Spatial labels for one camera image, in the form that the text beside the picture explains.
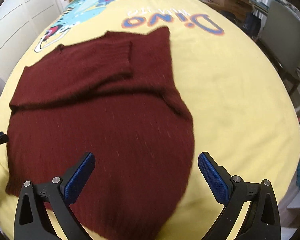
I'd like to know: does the dark red knit sweater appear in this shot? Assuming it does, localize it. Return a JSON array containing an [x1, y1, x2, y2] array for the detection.
[[5, 26, 196, 238]]

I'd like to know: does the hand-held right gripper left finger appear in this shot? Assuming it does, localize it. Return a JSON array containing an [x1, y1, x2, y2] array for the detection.
[[13, 152, 95, 240]]

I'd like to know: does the grey upholstered chair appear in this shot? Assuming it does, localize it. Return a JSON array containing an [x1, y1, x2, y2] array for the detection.
[[256, 0, 300, 96]]

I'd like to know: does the yellow printed bed sheet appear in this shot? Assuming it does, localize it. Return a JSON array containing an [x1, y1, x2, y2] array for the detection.
[[0, 0, 300, 240]]

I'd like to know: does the white wardrobe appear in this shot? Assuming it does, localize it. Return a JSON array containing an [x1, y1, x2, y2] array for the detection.
[[0, 0, 68, 80]]

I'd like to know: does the dark blue bag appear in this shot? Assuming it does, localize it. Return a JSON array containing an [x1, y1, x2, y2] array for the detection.
[[244, 12, 262, 38]]

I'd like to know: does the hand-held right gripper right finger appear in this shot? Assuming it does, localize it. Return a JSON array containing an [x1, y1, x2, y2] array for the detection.
[[197, 151, 282, 240]]

